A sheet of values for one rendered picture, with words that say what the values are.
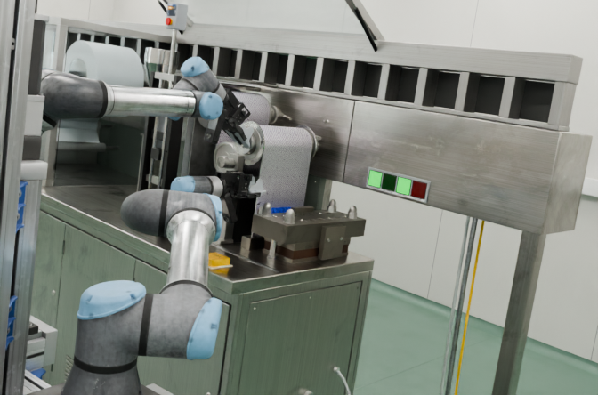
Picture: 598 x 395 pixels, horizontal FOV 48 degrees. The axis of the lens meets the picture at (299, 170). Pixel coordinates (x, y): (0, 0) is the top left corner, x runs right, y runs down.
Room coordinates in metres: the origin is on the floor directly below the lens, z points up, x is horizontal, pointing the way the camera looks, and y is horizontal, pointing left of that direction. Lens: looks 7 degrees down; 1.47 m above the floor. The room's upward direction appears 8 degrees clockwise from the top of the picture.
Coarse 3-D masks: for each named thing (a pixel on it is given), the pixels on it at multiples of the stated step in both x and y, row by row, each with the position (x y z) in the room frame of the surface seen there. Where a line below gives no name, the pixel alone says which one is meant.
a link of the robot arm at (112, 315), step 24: (96, 288) 1.20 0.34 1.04; (120, 288) 1.20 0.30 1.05; (144, 288) 1.21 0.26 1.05; (96, 312) 1.15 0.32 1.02; (120, 312) 1.15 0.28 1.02; (144, 312) 1.17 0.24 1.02; (96, 336) 1.15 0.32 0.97; (120, 336) 1.15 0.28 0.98; (144, 336) 1.16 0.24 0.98; (96, 360) 1.15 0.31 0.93; (120, 360) 1.16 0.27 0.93
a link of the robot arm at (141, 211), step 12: (144, 192) 1.60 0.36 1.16; (156, 192) 1.59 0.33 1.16; (132, 204) 1.58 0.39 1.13; (144, 204) 1.57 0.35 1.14; (156, 204) 1.56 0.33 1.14; (132, 216) 1.58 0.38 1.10; (144, 216) 1.56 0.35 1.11; (156, 216) 1.55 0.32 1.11; (132, 228) 1.61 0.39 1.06; (144, 228) 1.57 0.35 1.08; (156, 228) 1.56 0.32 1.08
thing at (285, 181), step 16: (272, 160) 2.24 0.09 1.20; (288, 160) 2.29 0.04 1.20; (304, 160) 2.35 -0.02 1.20; (272, 176) 2.24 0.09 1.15; (288, 176) 2.30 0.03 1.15; (304, 176) 2.36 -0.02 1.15; (272, 192) 2.25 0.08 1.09; (288, 192) 2.31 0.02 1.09; (304, 192) 2.37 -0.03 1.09; (256, 208) 2.20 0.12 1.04
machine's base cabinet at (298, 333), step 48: (48, 240) 2.60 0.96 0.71; (96, 240) 2.36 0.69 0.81; (48, 288) 2.58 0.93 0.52; (288, 288) 1.98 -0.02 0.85; (336, 288) 2.16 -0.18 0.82; (240, 336) 1.85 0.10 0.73; (288, 336) 2.01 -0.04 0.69; (336, 336) 2.19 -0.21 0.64; (144, 384) 2.09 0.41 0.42; (192, 384) 1.93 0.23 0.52; (240, 384) 1.87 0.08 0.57; (288, 384) 2.03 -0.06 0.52; (336, 384) 2.22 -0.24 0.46
